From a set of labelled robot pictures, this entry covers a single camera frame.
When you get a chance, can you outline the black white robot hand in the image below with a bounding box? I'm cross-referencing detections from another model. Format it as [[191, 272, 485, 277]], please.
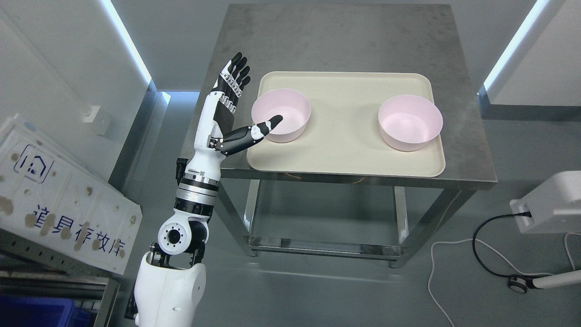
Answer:
[[184, 52, 284, 185]]

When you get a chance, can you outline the pink bowl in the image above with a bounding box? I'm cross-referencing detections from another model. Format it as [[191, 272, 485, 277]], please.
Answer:
[[378, 94, 443, 152], [251, 88, 312, 143]]

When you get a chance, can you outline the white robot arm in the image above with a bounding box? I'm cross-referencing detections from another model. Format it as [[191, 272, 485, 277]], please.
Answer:
[[128, 153, 224, 327]]

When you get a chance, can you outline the metal shelf rack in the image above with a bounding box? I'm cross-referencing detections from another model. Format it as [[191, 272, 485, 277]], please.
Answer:
[[0, 229, 119, 327]]

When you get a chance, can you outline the cream plastic tray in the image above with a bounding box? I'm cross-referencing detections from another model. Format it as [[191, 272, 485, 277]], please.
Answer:
[[246, 72, 446, 178]]

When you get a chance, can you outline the blue crate bottom left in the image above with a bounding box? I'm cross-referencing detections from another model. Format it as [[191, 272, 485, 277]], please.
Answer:
[[0, 295, 91, 327]]

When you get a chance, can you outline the white stand leg with caster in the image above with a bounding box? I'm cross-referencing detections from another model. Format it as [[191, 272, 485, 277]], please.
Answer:
[[507, 270, 581, 294]]

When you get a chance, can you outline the white device stand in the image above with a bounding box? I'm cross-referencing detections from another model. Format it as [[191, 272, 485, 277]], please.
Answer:
[[510, 170, 581, 234]]

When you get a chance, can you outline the white wall bracket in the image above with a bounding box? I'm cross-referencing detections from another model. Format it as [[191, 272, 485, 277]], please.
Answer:
[[83, 106, 112, 136]]

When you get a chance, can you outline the white cable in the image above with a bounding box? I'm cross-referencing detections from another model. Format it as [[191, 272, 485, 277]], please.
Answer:
[[427, 238, 553, 327]]

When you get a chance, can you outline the black cable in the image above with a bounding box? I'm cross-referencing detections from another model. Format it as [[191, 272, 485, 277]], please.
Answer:
[[472, 212, 532, 278]]

